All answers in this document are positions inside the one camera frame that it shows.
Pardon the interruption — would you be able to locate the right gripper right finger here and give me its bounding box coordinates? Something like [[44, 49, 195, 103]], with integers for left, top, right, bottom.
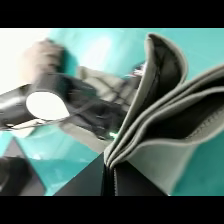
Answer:
[[106, 160, 168, 197]]

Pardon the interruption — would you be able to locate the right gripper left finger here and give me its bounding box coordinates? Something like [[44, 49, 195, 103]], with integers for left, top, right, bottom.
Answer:
[[54, 153, 108, 197]]

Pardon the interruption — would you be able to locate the grey garment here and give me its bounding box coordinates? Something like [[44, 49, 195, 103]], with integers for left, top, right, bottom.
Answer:
[[61, 32, 224, 197]]

